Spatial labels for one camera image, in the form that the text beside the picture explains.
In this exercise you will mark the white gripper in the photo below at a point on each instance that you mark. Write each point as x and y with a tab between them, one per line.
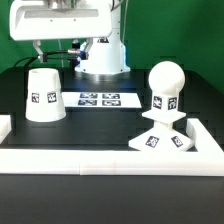
37	20

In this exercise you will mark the white lamp shade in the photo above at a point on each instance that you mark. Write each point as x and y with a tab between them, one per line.
44	99

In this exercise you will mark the white lamp bulb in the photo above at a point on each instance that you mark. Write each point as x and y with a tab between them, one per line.
166	80

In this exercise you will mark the white lamp base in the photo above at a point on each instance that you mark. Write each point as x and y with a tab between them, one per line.
162	136

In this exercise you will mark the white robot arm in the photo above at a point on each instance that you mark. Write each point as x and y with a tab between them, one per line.
107	56

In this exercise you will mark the white marker sheet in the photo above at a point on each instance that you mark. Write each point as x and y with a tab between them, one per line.
101	100

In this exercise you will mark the white block at left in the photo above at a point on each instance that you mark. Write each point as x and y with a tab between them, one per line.
5	126

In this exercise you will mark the white L-shaped fence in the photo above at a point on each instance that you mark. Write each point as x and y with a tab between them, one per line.
206	160

